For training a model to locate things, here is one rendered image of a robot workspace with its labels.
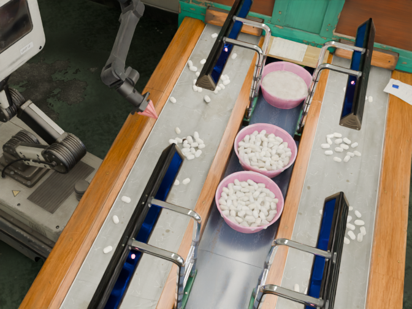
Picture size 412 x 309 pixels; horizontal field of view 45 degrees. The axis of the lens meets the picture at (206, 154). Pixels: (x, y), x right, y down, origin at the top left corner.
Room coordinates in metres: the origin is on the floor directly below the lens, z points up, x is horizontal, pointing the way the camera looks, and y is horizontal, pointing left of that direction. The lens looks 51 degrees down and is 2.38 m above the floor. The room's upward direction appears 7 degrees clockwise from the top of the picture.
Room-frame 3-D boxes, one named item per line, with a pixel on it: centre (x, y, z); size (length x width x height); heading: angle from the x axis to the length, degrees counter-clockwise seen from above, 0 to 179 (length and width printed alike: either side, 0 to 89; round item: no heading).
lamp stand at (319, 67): (1.60, -0.50, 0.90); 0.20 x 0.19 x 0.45; 168
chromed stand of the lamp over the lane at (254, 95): (1.69, -0.11, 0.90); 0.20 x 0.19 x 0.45; 168
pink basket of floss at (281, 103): (1.82, -0.34, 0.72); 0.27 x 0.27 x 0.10
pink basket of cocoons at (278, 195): (1.11, -0.19, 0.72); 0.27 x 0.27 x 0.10
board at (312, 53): (2.03, -0.38, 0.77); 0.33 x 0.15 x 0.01; 78
